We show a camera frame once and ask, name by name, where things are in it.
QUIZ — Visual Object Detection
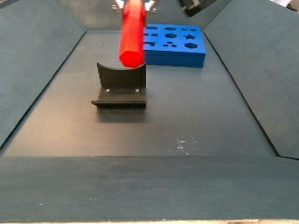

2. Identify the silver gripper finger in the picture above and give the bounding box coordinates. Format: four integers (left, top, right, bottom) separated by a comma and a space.
112, 0, 125, 13
144, 0, 157, 12

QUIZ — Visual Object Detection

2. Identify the red hexagonal prism bar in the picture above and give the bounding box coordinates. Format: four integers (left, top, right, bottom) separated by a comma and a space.
119, 0, 145, 68

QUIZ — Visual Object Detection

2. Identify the blue foam shape-sorter block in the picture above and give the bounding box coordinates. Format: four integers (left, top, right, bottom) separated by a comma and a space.
144, 24, 205, 68

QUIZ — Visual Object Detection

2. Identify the black curved cradle stand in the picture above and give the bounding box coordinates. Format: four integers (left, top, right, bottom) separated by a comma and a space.
91, 64, 145, 108

